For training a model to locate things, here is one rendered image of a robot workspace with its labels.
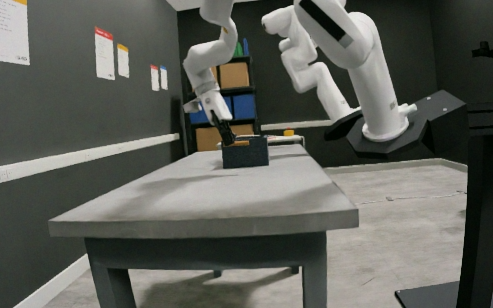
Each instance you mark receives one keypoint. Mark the orange-brown wooden peg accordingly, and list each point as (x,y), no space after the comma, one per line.
(238,143)

